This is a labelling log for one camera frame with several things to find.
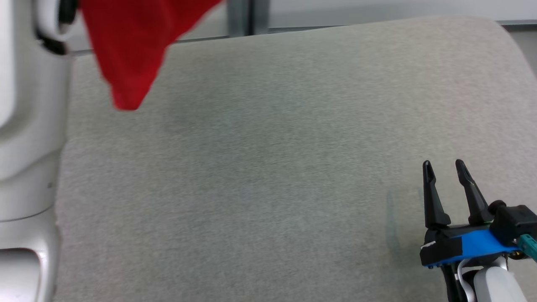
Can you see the grey metal partition post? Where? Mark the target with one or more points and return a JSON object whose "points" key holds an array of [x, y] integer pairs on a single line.
{"points": [[241, 16]]}

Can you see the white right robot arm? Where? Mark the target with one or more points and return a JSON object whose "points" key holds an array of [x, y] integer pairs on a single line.
{"points": [[499, 283]]}

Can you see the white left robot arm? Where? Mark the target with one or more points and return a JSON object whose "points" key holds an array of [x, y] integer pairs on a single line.
{"points": [[25, 126]]}

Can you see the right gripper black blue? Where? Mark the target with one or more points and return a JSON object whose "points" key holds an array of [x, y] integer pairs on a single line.
{"points": [[444, 245]]}

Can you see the red jersey number 23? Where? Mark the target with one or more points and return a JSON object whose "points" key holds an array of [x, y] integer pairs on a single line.
{"points": [[126, 42]]}

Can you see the teal right camera connector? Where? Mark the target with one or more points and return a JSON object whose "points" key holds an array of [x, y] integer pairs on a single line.
{"points": [[528, 245]]}

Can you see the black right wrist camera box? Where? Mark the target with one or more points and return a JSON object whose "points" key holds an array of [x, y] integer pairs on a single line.
{"points": [[514, 220]]}

